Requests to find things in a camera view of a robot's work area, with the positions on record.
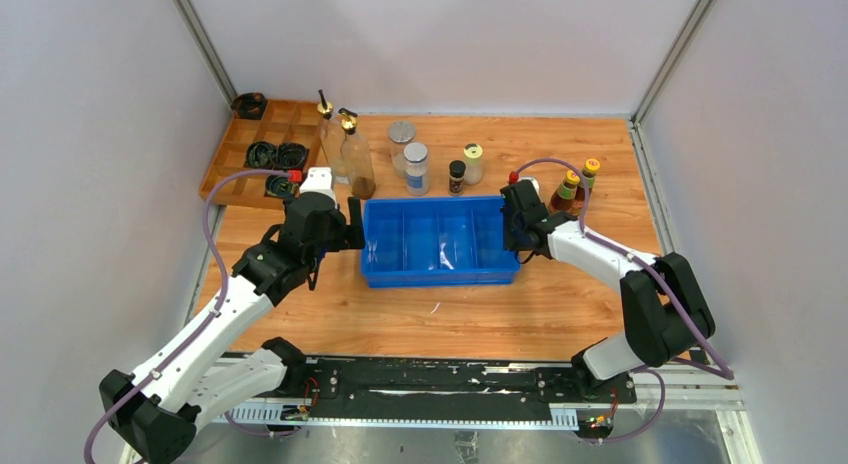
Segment jar with silver lid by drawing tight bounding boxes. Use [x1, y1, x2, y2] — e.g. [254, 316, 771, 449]
[387, 120, 417, 179]

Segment jar with pale yellow lid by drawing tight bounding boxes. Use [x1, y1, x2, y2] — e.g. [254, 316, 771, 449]
[463, 143, 484, 185]

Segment small black pepper shaker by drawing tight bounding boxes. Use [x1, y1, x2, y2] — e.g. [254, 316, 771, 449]
[448, 160, 467, 196]

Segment clear glass oil bottle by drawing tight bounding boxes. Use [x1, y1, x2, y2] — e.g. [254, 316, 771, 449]
[317, 89, 349, 185]

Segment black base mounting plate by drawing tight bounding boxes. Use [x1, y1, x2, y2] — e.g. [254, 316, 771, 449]
[265, 356, 637, 424]

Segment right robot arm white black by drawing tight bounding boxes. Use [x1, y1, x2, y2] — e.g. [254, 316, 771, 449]
[500, 180, 715, 402]

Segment glass bottle with brown sauce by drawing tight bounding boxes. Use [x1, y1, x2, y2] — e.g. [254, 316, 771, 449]
[339, 108, 376, 200]

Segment wooden compartment tray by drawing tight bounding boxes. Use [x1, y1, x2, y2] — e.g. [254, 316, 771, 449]
[199, 99, 322, 210]

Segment dark coiled roll upper right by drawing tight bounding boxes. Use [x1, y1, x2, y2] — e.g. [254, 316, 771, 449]
[274, 142, 309, 171]

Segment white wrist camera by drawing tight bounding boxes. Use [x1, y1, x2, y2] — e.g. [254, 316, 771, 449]
[508, 172, 540, 193]
[288, 166, 338, 204]

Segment dark coiled roll lower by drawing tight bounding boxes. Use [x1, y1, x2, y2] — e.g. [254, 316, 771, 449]
[264, 175, 299, 200]

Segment dark coiled roll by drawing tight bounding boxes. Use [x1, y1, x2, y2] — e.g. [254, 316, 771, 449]
[274, 142, 309, 171]
[264, 175, 299, 200]
[245, 141, 277, 169]

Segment red label sauce bottle far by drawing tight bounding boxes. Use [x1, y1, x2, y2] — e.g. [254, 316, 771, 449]
[574, 158, 601, 210]

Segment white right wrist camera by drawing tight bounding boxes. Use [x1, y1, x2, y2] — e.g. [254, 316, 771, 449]
[508, 172, 540, 193]

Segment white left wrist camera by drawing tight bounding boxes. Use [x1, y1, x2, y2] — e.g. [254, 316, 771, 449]
[288, 166, 338, 204]

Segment dark coiled roll upper left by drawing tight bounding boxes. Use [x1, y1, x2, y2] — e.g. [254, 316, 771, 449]
[245, 141, 277, 169]

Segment aluminium frame rail front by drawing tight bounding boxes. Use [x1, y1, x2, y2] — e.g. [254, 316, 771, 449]
[100, 343, 743, 463]

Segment green label sauce bottle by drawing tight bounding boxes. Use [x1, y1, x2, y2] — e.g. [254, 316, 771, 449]
[548, 170, 580, 213]

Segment blue plastic divided bin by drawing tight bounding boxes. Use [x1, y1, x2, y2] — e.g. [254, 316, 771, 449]
[360, 195, 519, 289]

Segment white bead jar blue label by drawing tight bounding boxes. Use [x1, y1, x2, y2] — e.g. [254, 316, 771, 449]
[403, 142, 430, 196]

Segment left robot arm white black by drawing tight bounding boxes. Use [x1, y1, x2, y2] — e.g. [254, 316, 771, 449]
[99, 191, 365, 463]

